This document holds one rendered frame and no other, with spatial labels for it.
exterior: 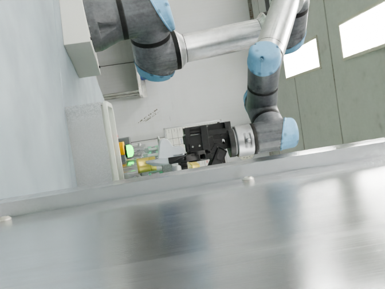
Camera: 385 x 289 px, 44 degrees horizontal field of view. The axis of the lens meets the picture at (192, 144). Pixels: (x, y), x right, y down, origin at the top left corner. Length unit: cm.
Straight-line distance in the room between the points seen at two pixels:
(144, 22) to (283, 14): 37
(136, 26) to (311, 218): 112
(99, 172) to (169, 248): 87
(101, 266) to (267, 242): 7
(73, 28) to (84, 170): 37
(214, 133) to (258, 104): 14
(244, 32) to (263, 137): 44
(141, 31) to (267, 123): 44
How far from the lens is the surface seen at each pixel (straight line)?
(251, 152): 112
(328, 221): 21
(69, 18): 126
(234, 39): 144
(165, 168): 125
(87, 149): 106
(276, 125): 112
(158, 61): 138
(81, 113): 106
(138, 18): 130
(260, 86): 113
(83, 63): 131
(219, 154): 111
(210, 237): 21
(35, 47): 90
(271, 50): 110
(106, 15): 129
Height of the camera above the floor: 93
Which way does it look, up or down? 5 degrees up
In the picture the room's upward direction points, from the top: 81 degrees clockwise
